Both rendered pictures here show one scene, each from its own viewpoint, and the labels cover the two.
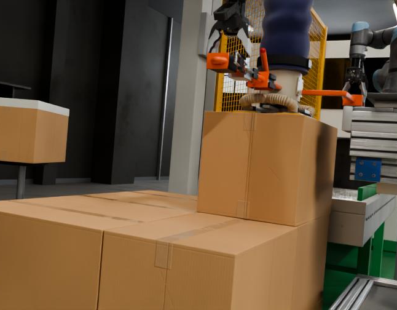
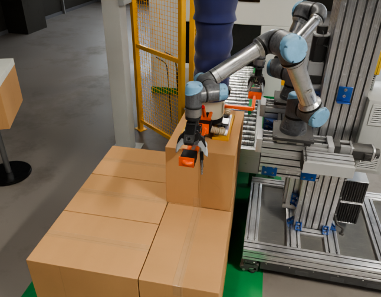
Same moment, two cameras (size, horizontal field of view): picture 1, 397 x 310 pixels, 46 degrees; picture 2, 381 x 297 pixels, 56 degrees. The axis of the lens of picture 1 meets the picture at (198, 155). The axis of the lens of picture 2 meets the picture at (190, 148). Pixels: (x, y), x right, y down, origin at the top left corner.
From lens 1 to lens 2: 1.25 m
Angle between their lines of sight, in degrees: 34
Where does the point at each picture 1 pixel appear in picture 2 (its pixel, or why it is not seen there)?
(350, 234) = (250, 167)
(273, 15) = (204, 63)
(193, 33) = not seen: outside the picture
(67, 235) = (114, 279)
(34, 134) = (3, 108)
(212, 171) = (174, 181)
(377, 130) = (276, 153)
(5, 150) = not seen: outside the picture
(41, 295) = not seen: outside the picture
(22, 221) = (79, 271)
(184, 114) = (115, 55)
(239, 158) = (193, 176)
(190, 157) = (125, 87)
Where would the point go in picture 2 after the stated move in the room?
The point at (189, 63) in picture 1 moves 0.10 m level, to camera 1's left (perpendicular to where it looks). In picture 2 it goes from (112, 12) to (99, 12)
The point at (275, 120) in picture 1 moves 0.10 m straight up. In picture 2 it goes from (215, 157) to (216, 141)
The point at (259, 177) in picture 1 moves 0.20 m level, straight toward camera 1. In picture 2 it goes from (206, 186) to (213, 208)
